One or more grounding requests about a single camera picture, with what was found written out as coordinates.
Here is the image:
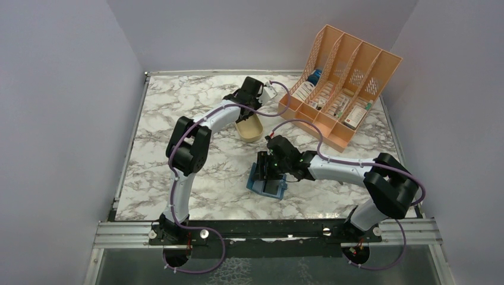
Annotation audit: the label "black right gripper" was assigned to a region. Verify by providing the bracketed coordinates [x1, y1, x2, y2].
[251, 151, 290, 181]

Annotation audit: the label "blue card holder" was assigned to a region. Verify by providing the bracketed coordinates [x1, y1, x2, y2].
[246, 163, 288, 200]

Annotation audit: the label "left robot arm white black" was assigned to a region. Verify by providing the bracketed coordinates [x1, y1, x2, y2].
[159, 77, 269, 244]

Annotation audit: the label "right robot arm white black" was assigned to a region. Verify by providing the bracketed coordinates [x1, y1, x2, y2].
[249, 135, 419, 242]

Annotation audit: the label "beige oval tray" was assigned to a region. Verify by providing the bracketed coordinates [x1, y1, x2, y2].
[235, 114, 263, 143]

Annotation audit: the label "white box in organizer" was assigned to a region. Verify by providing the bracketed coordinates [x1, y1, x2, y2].
[292, 81, 315, 102]

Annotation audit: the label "blue bottle in organizer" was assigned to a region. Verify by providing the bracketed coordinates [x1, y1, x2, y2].
[306, 69, 322, 86]

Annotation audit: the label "small items in organizer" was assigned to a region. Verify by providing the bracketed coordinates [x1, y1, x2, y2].
[308, 97, 327, 110]

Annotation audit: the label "orange file organizer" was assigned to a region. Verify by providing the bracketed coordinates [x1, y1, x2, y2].
[278, 25, 402, 152]

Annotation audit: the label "red white medicine box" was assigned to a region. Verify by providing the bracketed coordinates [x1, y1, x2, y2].
[343, 106, 367, 130]

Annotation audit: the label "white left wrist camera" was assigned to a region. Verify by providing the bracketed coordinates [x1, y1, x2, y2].
[258, 81, 278, 105]

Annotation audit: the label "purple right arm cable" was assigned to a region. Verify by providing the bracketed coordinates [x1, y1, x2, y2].
[266, 118, 427, 207]

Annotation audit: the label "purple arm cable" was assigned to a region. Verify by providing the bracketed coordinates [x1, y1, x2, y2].
[168, 80, 292, 233]
[266, 118, 427, 207]

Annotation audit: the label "black mounting rail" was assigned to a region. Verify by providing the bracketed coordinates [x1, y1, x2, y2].
[148, 218, 382, 259]

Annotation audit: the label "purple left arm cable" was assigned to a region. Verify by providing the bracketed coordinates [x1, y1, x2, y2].
[168, 80, 292, 233]

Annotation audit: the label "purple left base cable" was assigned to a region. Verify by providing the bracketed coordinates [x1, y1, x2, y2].
[162, 224, 228, 276]

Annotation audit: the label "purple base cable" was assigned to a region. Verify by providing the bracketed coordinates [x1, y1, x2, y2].
[162, 224, 228, 276]
[341, 218, 408, 273]

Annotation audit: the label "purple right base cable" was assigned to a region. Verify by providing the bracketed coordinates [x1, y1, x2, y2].
[341, 218, 408, 273]

